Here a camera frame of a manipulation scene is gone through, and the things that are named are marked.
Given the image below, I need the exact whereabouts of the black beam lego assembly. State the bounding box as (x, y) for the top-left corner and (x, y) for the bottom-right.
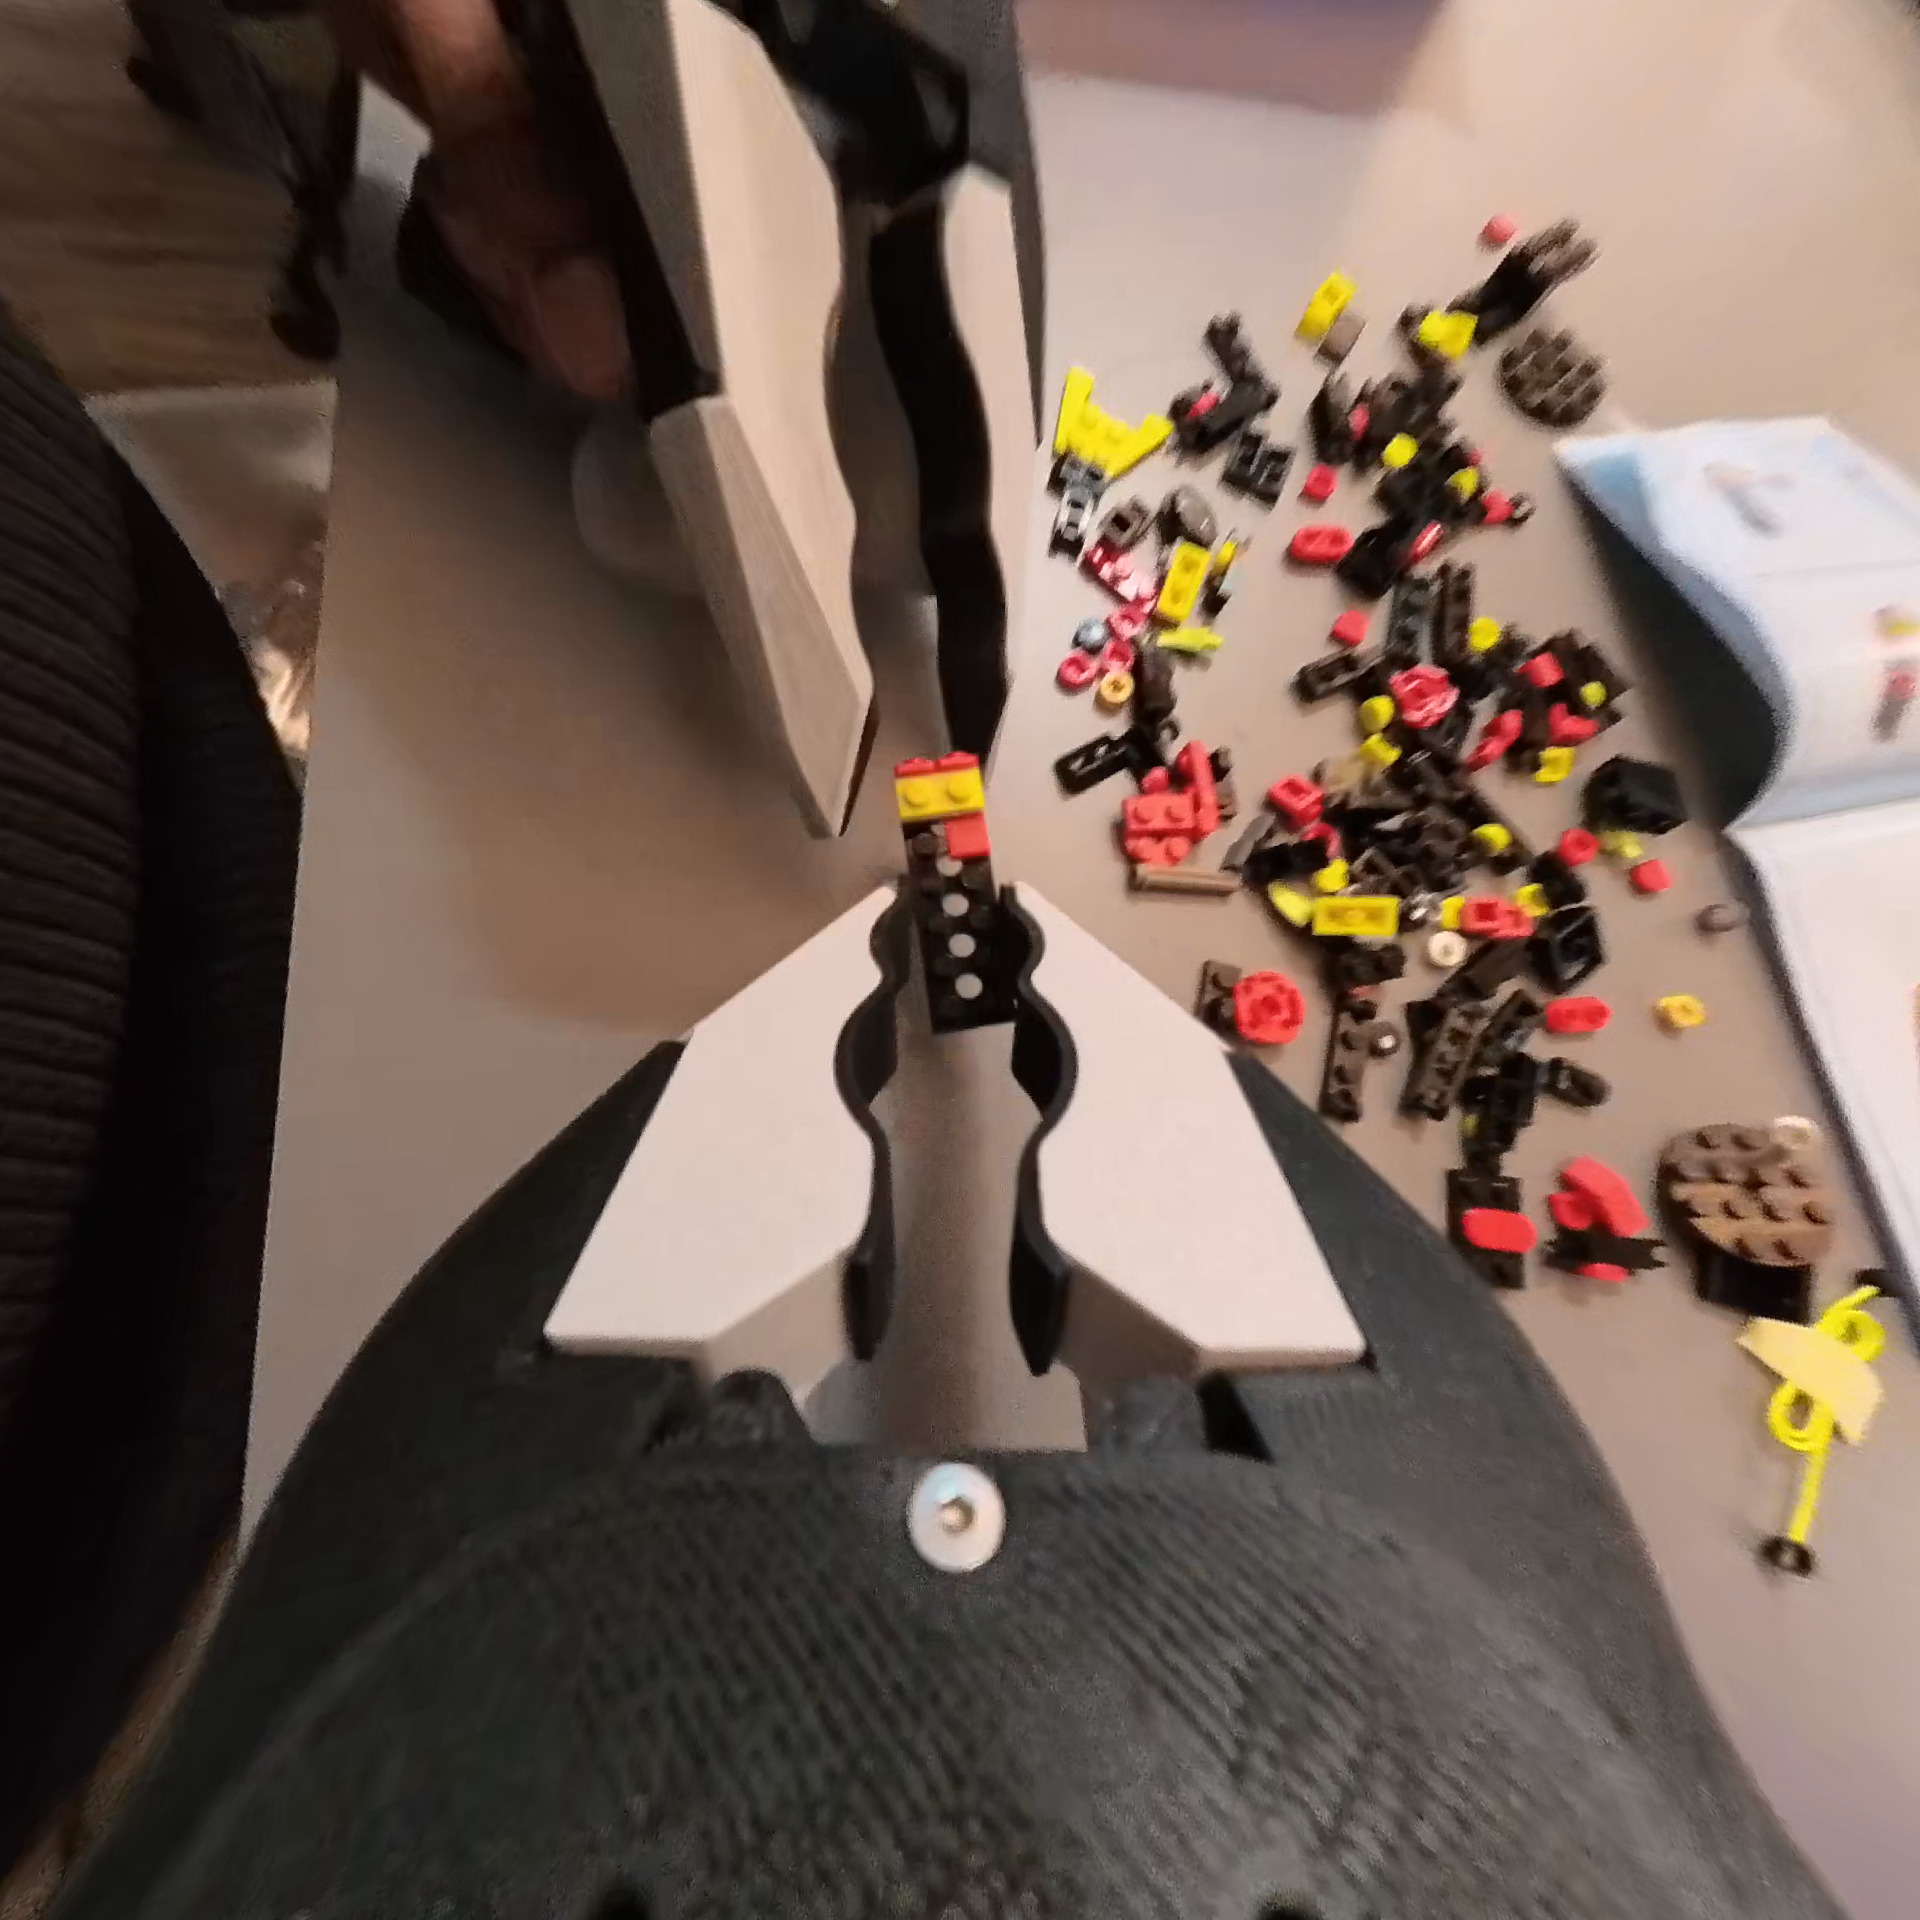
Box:
(891, 750), (1010, 1039)

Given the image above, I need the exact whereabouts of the person's left hand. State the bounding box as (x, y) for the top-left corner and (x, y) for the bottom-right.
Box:
(374, 0), (640, 407)

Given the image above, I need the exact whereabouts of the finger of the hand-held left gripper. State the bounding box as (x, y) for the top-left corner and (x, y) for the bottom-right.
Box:
(573, 0), (885, 841)
(877, 152), (1047, 758)

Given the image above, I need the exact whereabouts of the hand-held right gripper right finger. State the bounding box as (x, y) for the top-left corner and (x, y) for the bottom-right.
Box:
(1007, 883), (1370, 1403)

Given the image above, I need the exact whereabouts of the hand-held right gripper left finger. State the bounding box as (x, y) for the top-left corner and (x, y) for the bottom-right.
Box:
(542, 883), (916, 1398)

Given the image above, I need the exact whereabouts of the lego instruction booklet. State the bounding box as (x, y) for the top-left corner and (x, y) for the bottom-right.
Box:
(1552, 416), (1920, 1202)

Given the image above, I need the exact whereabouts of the pile of loose lego pieces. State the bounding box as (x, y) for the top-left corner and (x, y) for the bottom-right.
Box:
(1045, 210), (1892, 1577)

